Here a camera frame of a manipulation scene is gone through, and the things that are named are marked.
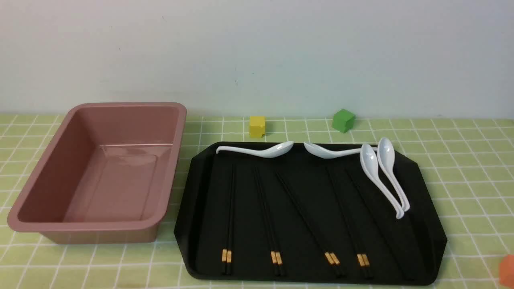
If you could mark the black chopstick pair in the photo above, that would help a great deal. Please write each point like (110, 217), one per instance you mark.
(354, 235)
(314, 231)
(274, 248)
(384, 218)
(227, 249)

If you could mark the yellow cube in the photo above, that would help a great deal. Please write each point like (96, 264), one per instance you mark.
(257, 126)

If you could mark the white spoon far left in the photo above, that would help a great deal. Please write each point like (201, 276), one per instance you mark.
(269, 153)

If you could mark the white spoon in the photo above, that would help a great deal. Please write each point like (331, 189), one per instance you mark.
(386, 159)
(324, 153)
(370, 166)
(269, 153)

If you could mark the white spoon centre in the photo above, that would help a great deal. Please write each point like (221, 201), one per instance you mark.
(324, 153)

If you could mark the black plastic tray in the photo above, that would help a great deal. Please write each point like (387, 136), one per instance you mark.
(200, 228)

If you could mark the green cube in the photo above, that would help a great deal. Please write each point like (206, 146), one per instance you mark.
(343, 120)

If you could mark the white spoon inner right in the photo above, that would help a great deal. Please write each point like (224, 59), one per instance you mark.
(370, 166)

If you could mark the white spoon outer right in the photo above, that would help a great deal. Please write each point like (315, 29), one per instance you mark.
(386, 159)

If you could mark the pink plastic bin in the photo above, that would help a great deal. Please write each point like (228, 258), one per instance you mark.
(106, 176)

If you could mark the orange cube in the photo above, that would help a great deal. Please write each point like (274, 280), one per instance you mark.
(506, 271)

